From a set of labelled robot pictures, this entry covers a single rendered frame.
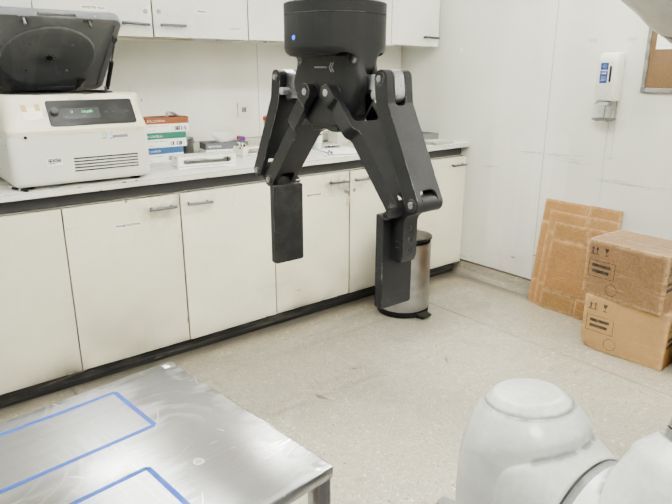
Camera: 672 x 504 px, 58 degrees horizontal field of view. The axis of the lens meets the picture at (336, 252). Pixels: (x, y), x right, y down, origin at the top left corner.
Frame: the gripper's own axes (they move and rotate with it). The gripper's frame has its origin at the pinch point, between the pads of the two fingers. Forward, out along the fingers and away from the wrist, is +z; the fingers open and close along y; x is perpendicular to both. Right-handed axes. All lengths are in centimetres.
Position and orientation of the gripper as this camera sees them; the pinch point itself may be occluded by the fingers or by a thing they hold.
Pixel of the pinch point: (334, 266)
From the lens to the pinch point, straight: 49.4
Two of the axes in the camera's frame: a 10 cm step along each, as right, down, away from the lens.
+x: -7.8, 1.8, -6.0
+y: -6.3, -2.3, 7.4
